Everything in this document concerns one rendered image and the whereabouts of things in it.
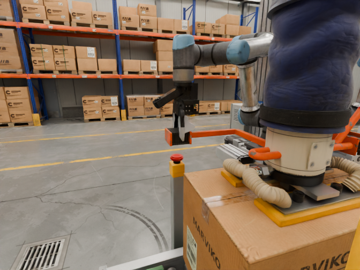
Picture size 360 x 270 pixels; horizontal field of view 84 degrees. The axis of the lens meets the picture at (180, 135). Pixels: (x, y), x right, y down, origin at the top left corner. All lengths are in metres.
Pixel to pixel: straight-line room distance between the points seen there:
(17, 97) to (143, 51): 4.65
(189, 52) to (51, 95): 8.43
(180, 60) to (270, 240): 0.57
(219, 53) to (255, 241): 0.56
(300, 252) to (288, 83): 0.39
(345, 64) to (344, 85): 0.05
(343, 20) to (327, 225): 0.47
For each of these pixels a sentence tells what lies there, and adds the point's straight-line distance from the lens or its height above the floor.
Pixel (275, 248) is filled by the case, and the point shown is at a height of 1.09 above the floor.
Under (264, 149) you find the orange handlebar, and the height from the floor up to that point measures 1.22.
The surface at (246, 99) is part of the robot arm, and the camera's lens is 1.23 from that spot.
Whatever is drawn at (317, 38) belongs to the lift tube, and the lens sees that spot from 0.58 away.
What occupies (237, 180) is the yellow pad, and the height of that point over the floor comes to 1.11.
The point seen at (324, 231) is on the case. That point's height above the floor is 1.09.
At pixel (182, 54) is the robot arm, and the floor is 1.51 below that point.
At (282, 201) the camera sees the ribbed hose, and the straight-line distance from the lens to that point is 0.57.
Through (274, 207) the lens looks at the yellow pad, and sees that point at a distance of 0.60.
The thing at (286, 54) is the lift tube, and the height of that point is 1.48.
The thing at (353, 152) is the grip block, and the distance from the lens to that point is 0.86.
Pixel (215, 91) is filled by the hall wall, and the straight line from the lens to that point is 10.06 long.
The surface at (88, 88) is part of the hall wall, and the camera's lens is 8.84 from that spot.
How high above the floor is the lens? 1.42
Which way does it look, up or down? 15 degrees down
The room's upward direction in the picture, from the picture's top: straight up
